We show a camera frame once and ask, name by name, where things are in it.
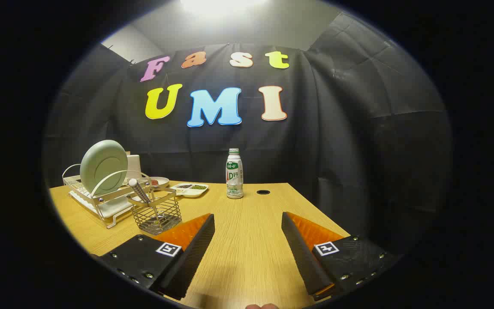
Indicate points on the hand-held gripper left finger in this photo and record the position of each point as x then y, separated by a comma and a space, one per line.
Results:
195, 257

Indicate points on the white divided dish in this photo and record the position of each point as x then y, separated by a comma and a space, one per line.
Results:
189, 192

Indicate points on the beige round plate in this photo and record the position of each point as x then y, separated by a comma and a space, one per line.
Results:
162, 182

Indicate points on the black table grommet hole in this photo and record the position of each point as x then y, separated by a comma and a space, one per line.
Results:
263, 192

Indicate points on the white drink bottle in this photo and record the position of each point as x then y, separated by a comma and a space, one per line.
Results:
234, 180

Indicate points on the large ceiling light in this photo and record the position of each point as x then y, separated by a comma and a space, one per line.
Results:
223, 6

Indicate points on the black backdrop cloth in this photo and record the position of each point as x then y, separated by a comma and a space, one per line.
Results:
337, 150

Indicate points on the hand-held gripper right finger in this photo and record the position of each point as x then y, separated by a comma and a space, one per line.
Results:
302, 257

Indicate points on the pale green plate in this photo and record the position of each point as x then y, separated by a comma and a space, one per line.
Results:
101, 165

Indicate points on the white toaster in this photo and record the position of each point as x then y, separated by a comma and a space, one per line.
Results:
133, 165

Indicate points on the white drain tray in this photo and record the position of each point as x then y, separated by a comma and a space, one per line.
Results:
112, 209

